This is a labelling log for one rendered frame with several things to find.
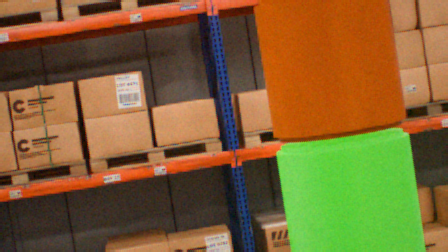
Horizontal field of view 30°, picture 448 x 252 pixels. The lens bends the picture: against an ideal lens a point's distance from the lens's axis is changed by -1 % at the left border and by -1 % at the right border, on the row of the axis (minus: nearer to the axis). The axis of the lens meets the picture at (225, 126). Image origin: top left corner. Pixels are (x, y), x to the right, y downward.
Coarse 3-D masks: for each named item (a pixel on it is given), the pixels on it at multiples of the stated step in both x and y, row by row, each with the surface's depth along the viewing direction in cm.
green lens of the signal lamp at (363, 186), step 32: (288, 160) 31; (320, 160) 30; (352, 160) 29; (384, 160) 30; (288, 192) 31; (320, 192) 30; (352, 192) 29; (384, 192) 30; (416, 192) 31; (288, 224) 32; (320, 224) 30; (352, 224) 29; (384, 224) 30; (416, 224) 31
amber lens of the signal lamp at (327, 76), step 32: (288, 0) 29; (320, 0) 29; (352, 0) 29; (384, 0) 30; (288, 32) 30; (320, 32) 29; (352, 32) 29; (384, 32) 30; (288, 64) 30; (320, 64) 29; (352, 64) 29; (384, 64) 30; (288, 96) 30; (320, 96) 29; (352, 96) 29; (384, 96) 30; (288, 128) 30; (320, 128) 29; (352, 128) 29; (384, 128) 30
